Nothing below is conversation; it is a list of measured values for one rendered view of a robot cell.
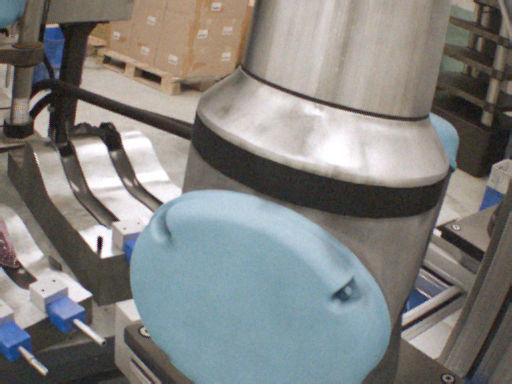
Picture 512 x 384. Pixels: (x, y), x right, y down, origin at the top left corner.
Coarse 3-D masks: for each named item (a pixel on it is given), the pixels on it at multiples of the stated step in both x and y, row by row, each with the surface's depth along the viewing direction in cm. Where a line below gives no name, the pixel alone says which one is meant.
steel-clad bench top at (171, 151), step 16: (160, 144) 153; (176, 144) 155; (0, 160) 126; (160, 160) 144; (176, 160) 146; (0, 176) 119; (176, 176) 138; (0, 192) 113; (16, 192) 114; (16, 208) 108; (32, 224) 105; (48, 240) 101; (48, 256) 96; (64, 272) 93; (96, 304) 88; (112, 304) 89; (96, 320) 84; (112, 320) 85; (80, 336) 80; (112, 336) 82
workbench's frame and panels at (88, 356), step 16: (48, 352) 75; (64, 352) 77; (80, 352) 79; (96, 352) 82; (112, 352) 91; (16, 368) 72; (32, 368) 74; (48, 368) 83; (64, 368) 85; (80, 368) 87; (96, 368) 90; (112, 368) 92
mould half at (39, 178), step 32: (128, 128) 121; (32, 160) 104; (96, 160) 109; (32, 192) 106; (64, 192) 100; (96, 192) 104; (128, 192) 107; (160, 192) 109; (64, 224) 94; (96, 224) 93; (64, 256) 96; (96, 256) 85; (96, 288) 87; (128, 288) 90
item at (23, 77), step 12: (36, 0) 128; (24, 12) 130; (36, 12) 130; (24, 24) 131; (36, 24) 132; (24, 36) 132; (36, 36) 134; (24, 72) 136; (24, 84) 138; (12, 96) 140; (24, 96) 139; (12, 108) 140; (24, 108) 141; (12, 120) 141; (24, 120) 143; (12, 132) 141; (24, 132) 142
